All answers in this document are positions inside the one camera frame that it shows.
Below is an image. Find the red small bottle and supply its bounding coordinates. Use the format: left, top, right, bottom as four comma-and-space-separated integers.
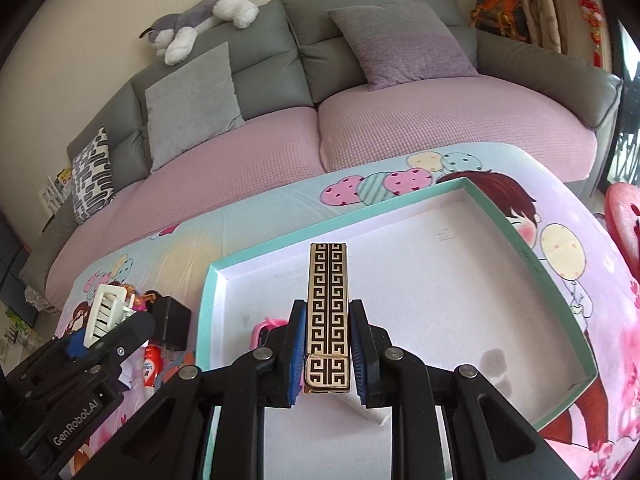
142, 341, 165, 392

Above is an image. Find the cream hair claw clip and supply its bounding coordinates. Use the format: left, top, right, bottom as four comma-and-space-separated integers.
84, 284, 134, 348

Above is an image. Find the black wall charger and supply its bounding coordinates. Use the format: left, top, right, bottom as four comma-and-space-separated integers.
149, 295, 192, 351

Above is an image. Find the pink smart watch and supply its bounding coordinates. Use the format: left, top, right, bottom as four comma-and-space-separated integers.
250, 318, 288, 350

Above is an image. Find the gold black patterned lighter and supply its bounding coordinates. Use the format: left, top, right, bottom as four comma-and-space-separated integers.
304, 243, 350, 393

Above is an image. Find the pink brown dog figure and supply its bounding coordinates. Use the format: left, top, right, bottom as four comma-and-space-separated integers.
122, 284, 160, 311

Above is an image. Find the orange blue toy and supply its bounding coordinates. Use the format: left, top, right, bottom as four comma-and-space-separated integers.
154, 350, 195, 388

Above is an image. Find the white charger cube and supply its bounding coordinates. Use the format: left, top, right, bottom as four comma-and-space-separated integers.
356, 396, 392, 427

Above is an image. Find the dark cabinet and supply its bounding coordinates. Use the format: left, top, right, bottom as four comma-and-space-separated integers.
0, 214, 38, 327

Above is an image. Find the white magazine rack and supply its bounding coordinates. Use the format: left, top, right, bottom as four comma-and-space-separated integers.
39, 167, 72, 216

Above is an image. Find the black white patterned cushion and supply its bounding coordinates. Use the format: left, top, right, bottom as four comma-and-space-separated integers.
72, 127, 115, 224

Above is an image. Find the teal cardboard box tray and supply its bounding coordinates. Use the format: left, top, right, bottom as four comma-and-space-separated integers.
195, 175, 599, 480

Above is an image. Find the cartoon couple blanket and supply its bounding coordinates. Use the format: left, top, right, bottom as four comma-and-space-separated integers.
50, 143, 639, 479

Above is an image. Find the grey centre cushion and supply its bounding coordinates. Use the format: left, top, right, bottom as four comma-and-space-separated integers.
145, 44, 244, 172

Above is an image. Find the husky plush toy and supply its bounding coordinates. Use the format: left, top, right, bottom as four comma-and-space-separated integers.
139, 0, 259, 66

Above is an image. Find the grey sofa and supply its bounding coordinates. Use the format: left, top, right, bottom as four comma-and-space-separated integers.
20, 0, 623, 310

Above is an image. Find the grey purple right cushion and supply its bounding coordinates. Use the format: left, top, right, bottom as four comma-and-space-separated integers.
328, 2, 477, 91

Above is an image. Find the orange bag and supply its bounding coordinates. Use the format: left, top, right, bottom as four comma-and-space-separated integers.
471, 0, 530, 44

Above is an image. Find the red hanging decoration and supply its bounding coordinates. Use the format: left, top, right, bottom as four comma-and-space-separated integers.
578, 0, 604, 68

